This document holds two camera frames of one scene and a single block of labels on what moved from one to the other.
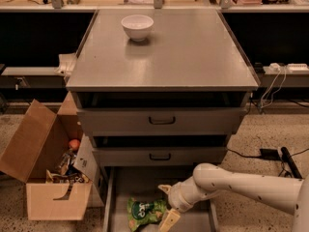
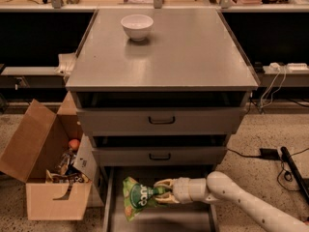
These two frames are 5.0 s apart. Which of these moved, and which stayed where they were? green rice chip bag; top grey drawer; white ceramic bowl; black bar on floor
Moved: green rice chip bag
Stayed: white ceramic bowl; top grey drawer; black bar on floor
